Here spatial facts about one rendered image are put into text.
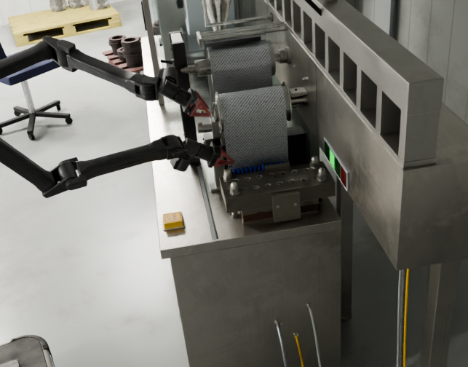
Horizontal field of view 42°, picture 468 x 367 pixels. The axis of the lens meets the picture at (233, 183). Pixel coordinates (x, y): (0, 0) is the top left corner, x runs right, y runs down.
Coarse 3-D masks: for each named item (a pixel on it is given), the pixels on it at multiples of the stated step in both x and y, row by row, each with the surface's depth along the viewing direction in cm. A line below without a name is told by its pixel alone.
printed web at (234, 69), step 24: (216, 48) 237; (240, 48) 236; (264, 48) 236; (216, 72) 235; (240, 72) 237; (264, 72) 238; (240, 96) 220; (264, 96) 220; (240, 120) 221; (264, 120) 222
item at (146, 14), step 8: (144, 0) 294; (144, 8) 296; (144, 16) 350; (144, 24) 352; (152, 32) 302; (152, 40) 304; (152, 48) 306; (152, 56) 308; (152, 64) 311; (160, 96) 320; (160, 104) 322
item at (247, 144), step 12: (228, 132) 223; (240, 132) 223; (252, 132) 224; (264, 132) 225; (276, 132) 226; (228, 144) 225; (240, 144) 226; (252, 144) 227; (264, 144) 228; (276, 144) 228; (240, 156) 228; (252, 156) 229; (264, 156) 230; (276, 156) 231; (228, 168) 230; (240, 168) 231
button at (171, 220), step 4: (176, 212) 229; (180, 212) 228; (164, 216) 227; (168, 216) 226; (172, 216) 226; (176, 216) 226; (180, 216) 226; (164, 220) 225; (168, 220) 224; (172, 220) 224; (176, 220) 224; (180, 220) 224; (164, 224) 223; (168, 224) 223; (172, 224) 223; (176, 224) 224; (180, 224) 224; (164, 228) 224; (168, 228) 224
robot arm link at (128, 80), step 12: (60, 48) 226; (72, 48) 226; (72, 60) 226; (84, 60) 225; (96, 60) 225; (72, 72) 232; (96, 72) 223; (108, 72) 221; (120, 72) 221; (132, 72) 221; (120, 84) 221; (132, 84) 218; (144, 84) 215; (144, 96) 218
